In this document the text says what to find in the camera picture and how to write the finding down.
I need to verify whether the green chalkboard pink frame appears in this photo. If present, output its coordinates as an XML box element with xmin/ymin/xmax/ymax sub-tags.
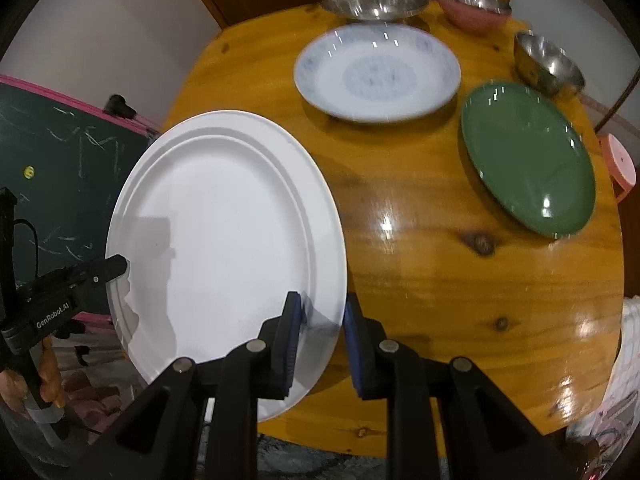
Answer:
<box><xmin>0</xmin><ymin>72</ymin><xmax>162</xmax><ymax>321</ymax></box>

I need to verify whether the blue floral porcelain plate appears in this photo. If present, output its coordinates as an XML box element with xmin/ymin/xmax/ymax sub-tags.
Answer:
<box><xmin>294</xmin><ymin>24</ymin><xmax>461</xmax><ymax>124</ymax></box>

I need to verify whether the pink plastic stool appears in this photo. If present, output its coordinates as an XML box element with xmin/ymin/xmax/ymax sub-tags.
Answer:
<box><xmin>599</xmin><ymin>134</ymin><xmax>637</xmax><ymax>204</ymax></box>

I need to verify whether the white patterned cloth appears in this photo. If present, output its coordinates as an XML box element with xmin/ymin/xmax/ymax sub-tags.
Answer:
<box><xmin>567</xmin><ymin>296</ymin><xmax>640</xmax><ymax>470</ymax></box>

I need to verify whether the wide stainless steel bowl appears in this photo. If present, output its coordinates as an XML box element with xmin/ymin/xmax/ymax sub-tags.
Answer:
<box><xmin>320</xmin><ymin>0</ymin><xmax>428</xmax><ymax>22</ymax></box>

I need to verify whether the pink steel-lined bowl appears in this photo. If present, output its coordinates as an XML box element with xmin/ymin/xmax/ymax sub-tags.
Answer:
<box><xmin>437</xmin><ymin>0</ymin><xmax>512</xmax><ymax>36</ymax></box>

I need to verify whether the small stainless steel bowl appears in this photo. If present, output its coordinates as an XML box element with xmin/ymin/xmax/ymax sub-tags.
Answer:
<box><xmin>514</xmin><ymin>30</ymin><xmax>586</xmax><ymax>100</ymax></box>

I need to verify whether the large white oval plate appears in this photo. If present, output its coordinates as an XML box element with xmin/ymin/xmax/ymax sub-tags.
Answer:
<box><xmin>106</xmin><ymin>110</ymin><xmax>347</xmax><ymax>421</ymax></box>

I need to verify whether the person's left hand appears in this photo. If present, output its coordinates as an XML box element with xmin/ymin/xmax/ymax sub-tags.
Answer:
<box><xmin>0</xmin><ymin>336</ymin><xmax>68</xmax><ymax>418</ymax></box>

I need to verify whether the green round plate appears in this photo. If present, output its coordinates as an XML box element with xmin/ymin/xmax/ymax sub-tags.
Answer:
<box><xmin>460</xmin><ymin>81</ymin><xmax>596</xmax><ymax>240</ymax></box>

